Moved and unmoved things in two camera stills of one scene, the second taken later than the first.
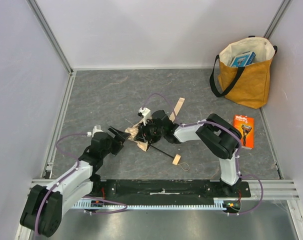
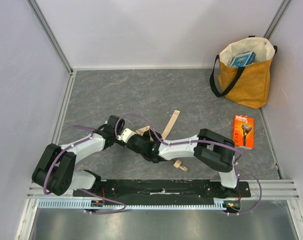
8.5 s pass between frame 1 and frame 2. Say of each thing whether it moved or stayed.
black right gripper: moved
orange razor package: stayed
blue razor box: stayed
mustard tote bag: stayed
